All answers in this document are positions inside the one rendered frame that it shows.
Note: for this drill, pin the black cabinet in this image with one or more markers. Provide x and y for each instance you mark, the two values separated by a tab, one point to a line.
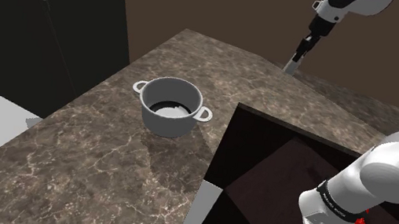
40	29

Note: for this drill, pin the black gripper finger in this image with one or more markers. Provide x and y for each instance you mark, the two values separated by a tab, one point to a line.
303	48

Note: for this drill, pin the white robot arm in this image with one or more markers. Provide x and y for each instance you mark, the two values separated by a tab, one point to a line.
388	171

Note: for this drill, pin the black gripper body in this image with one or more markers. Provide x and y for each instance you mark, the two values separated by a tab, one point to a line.
321	26

